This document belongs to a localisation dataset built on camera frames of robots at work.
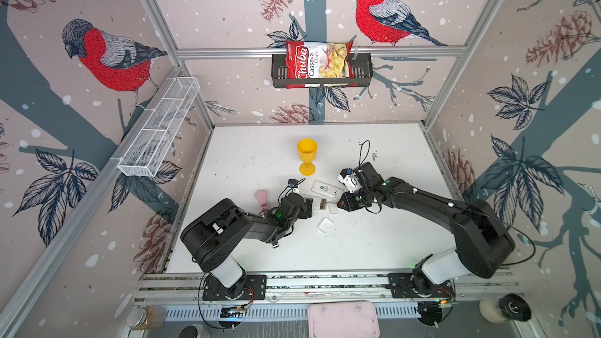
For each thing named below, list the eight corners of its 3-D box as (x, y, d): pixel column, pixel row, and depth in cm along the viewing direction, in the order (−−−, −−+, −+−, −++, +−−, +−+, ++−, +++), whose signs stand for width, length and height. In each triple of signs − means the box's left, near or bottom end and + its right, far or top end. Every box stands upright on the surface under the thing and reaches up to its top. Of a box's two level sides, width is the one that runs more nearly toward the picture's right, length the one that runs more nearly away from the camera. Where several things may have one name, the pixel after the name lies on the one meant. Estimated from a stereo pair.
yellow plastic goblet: (298, 175, 104) (297, 154, 92) (299, 159, 110) (298, 137, 98) (317, 175, 104) (318, 153, 92) (316, 159, 110) (317, 137, 98)
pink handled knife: (257, 213, 92) (256, 210, 90) (256, 192, 98) (256, 190, 96) (267, 211, 92) (266, 209, 90) (266, 191, 98) (265, 188, 96)
